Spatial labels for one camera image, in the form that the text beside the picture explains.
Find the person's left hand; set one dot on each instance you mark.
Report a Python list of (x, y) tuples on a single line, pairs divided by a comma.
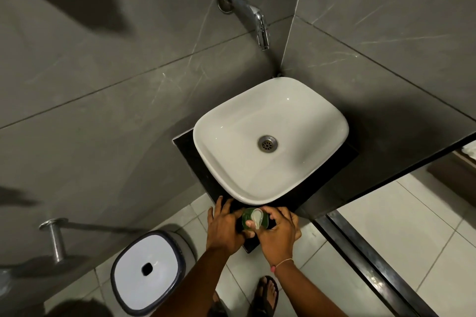
[(223, 231)]

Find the white bedding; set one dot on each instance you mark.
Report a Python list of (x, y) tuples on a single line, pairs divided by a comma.
[(470, 149)]

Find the black door threshold track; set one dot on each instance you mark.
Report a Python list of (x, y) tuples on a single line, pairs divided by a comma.
[(364, 261)]

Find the person's left middle finger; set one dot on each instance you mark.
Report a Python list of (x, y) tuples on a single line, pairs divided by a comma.
[(228, 209)]

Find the black stone sink counter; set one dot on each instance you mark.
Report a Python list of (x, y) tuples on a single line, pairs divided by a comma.
[(193, 164)]

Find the white ceramic sink basin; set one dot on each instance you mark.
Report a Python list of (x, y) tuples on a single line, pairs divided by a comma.
[(230, 142)]

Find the person's left thumb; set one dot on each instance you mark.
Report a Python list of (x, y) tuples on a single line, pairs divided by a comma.
[(248, 234)]

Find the chrome toilet paper holder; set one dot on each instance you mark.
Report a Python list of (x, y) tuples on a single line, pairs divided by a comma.
[(56, 238)]

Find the chrome sink drain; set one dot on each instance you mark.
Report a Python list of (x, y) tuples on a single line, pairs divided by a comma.
[(267, 143)]

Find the person's left little finger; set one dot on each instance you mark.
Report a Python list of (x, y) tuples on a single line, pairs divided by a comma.
[(210, 214)]

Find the person's left forearm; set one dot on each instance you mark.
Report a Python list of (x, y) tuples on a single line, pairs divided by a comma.
[(197, 283)]

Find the person's right forearm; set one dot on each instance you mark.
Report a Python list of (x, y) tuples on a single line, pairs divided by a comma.
[(308, 294)]

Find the black sandal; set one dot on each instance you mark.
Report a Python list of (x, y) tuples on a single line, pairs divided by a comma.
[(264, 296), (219, 307)]

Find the person's right hand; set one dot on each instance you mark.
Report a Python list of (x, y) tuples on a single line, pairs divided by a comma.
[(277, 242)]

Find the brown wooden furniture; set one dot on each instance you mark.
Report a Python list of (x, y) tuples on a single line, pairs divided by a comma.
[(452, 179)]

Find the white lidded trash bin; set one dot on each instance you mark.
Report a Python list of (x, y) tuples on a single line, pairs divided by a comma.
[(148, 272)]

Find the green soap pump bottle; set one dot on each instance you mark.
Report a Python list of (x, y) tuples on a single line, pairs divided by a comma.
[(248, 218)]

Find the chrome wall faucet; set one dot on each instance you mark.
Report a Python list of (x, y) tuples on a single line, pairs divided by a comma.
[(245, 8)]

